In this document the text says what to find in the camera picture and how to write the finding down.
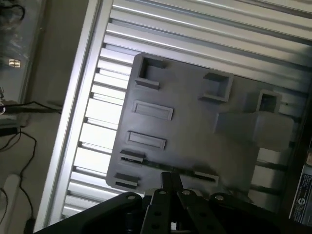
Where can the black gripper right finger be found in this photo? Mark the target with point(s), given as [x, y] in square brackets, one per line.
[195, 212]

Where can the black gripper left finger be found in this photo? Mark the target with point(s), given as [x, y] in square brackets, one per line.
[156, 209]

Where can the grey plastic parts rack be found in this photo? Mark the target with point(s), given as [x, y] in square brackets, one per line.
[190, 122]

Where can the power supply with label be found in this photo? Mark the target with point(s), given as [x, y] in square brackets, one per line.
[303, 190]

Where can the black PC case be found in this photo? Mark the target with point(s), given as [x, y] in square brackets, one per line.
[301, 102]

